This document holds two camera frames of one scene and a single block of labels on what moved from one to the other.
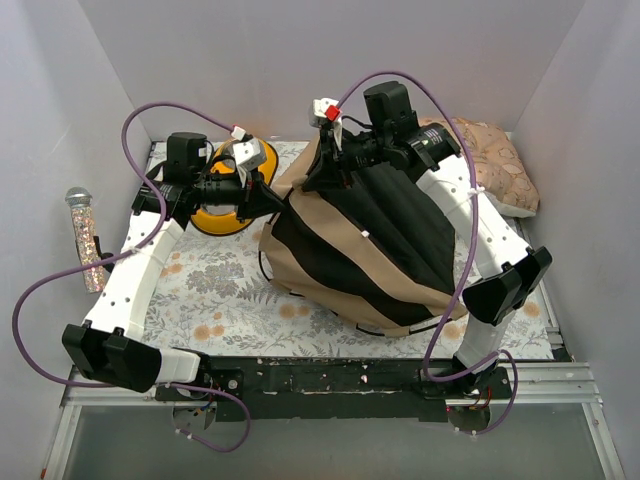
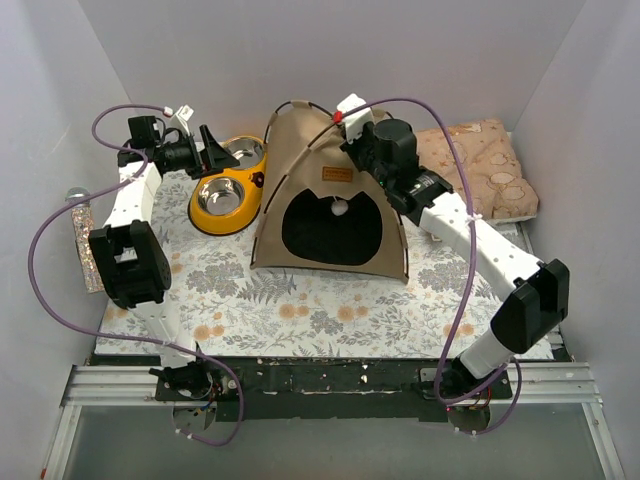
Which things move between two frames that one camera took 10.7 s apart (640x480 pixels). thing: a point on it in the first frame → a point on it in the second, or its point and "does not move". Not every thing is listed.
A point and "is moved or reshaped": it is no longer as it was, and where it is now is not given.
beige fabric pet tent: [370, 246] is moved or reshaped
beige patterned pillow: [501, 176] does not move
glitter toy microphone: [79, 199] does not move
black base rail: [381, 387] does not move
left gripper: [250, 194] → [203, 153]
